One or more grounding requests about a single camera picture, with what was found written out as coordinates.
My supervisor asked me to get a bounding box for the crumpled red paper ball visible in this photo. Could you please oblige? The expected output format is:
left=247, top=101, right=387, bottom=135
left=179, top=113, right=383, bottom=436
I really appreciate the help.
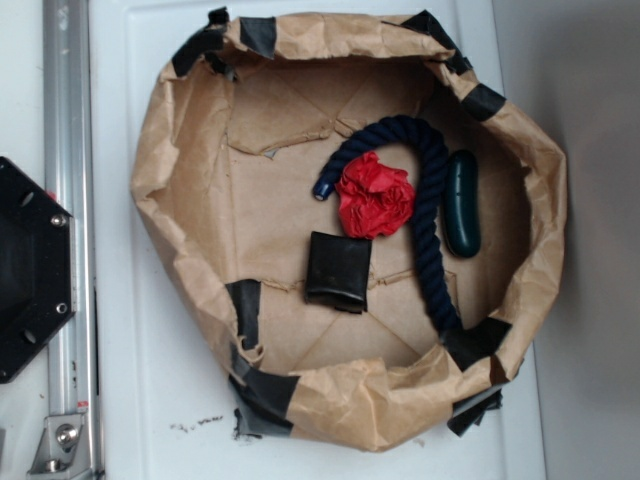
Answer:
left=336, top=151, right=416, bottom=240

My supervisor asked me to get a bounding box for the dark green oblong object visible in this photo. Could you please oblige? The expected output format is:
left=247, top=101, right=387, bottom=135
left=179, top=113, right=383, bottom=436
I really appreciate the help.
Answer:
left=443, top=150, right=481, bottom=258

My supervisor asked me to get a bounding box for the brown paper bag tray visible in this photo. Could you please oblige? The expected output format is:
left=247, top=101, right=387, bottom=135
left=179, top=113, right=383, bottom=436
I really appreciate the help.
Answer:
left=131, top=8, right=567, bottom=452

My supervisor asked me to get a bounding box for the dark blue rope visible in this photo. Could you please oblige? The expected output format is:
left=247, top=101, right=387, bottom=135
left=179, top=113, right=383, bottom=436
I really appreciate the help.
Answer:
left=313, top=114, right=463, bottom=335

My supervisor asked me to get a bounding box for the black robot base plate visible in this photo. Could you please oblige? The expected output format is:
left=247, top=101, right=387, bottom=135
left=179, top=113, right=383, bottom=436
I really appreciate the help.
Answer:
left=1, top=157, right=74, bottom=384

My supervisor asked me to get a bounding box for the aluminium profile rail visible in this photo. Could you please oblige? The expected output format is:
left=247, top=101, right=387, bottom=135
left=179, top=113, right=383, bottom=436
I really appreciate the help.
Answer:
left=43, top=1, right=106, bottom=479

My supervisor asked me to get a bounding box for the metal corner bracket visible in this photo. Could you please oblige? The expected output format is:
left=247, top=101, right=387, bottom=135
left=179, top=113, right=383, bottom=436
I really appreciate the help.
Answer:
left=26, top=413, right=91, bottom=479

